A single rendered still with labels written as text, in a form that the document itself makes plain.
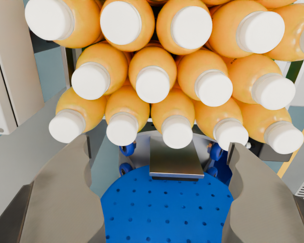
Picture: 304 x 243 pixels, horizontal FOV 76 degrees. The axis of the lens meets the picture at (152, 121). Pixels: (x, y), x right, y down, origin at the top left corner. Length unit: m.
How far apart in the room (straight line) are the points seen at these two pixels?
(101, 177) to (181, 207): 1.52
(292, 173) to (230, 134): 1.90
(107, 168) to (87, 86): 1.58
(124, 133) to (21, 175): 0.52
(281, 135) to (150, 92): 0.18
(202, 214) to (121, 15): 0.33
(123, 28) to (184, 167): 0.26
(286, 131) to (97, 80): 0.24
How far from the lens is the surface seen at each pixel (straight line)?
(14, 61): 0.33
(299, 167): 2.15
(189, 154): 0.42
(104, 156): 1.71
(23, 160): 0.79
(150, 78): 0.22
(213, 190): 0.44
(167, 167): 0.38
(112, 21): 0.22
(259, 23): 0.24
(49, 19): 0.24
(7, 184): 0.72
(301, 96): 0.61
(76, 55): 0.45
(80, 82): 0.24
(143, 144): 0.47
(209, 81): 0.23
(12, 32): 0.33
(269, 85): 0.26
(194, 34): 0.22
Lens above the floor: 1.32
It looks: 63 degrees down
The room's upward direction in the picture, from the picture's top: 180 degrees counter-clockwise
